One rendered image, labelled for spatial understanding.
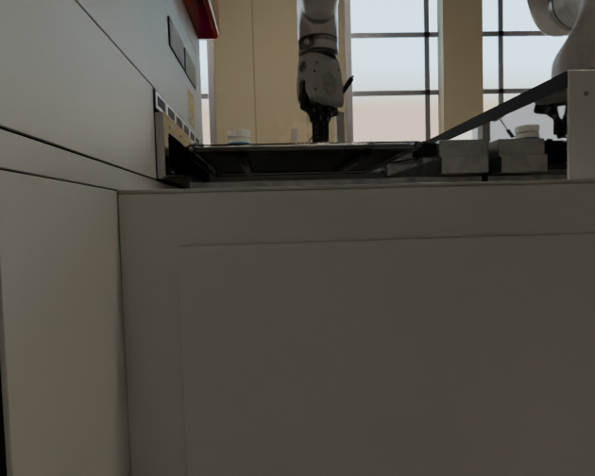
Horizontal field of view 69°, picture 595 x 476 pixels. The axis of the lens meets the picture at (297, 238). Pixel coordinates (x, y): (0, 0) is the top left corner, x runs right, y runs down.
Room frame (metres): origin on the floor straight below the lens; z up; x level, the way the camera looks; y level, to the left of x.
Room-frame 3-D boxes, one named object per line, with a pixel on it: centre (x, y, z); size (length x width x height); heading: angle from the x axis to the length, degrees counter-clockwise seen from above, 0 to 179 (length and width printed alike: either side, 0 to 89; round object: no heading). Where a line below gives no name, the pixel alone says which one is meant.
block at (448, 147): (0.74, -0.28, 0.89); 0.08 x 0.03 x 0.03; 93
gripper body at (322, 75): (0.91, -0.05, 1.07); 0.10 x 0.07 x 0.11; 135
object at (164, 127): (0.84, 0.20, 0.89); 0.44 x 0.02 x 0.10; 3
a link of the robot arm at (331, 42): (0.91, -0.05, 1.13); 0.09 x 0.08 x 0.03; 135
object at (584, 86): (0.82, -0.37, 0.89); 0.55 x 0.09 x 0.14; 3
